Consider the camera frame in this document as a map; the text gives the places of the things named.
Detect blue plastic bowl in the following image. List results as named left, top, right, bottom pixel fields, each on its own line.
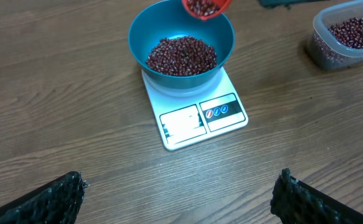
left=128, top=0, right=235, bottom=89

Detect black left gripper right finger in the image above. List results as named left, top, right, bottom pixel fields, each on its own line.
left=270, top=168, right=363, bottom=224

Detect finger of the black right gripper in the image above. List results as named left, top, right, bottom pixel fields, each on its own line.
left=258, top=0, right=327, bottom=8

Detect white digital kitchen scale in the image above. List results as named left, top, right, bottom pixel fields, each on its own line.
left=141, top=68, right=248, bottom=151

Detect orange scoop with blue handle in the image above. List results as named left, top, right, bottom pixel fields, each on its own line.
left=181, top=0, right=232, bottom=21

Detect red adzuki beans in bowl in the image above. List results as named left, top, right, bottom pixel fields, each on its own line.
left=146, top=36, right=217, bottom=77

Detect red adzuki beans in container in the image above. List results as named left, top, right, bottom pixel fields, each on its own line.
left=328, top=17, right=363, bottom=49

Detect clear plastic food container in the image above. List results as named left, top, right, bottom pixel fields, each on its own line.
left=306, top=0, right=363, bottom=70

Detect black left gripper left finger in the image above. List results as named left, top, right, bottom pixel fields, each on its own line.
left=0, top=171, right=88, bottom=224

